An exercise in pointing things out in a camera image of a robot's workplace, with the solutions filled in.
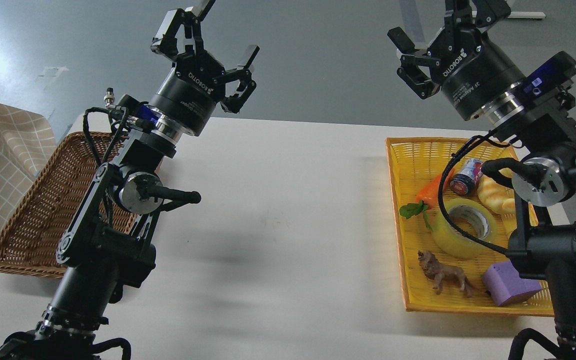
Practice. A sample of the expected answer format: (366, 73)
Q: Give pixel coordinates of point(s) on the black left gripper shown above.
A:
(190, 93)

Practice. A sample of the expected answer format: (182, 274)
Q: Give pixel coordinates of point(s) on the purple foam block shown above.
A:
(505, 285)

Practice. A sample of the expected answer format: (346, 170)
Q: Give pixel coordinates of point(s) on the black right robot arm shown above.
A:
(534, 112)

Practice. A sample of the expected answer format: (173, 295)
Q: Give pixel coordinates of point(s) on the brown wicker basket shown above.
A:
(29, 240)

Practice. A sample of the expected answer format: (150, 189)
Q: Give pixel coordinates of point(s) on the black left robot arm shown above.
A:
(108, 243)

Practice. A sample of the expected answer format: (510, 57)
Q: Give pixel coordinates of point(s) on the orange toy carrot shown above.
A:
(425, 200)

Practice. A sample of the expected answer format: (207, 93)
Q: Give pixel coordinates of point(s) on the yellow plastic basket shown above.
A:
(414, 162)

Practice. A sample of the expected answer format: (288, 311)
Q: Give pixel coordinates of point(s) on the toy bread croissant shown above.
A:
(498, 199)

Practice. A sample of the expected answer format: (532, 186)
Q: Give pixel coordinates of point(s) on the small soda can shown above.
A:
(466, 180)

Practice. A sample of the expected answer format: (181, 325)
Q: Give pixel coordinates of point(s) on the brown toy lion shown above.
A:
(439, 272)

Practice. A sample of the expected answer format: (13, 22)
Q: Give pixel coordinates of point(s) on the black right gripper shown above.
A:
(464, 64)

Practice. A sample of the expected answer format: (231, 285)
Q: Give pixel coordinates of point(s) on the white metal stand base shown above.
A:
(531, 15)

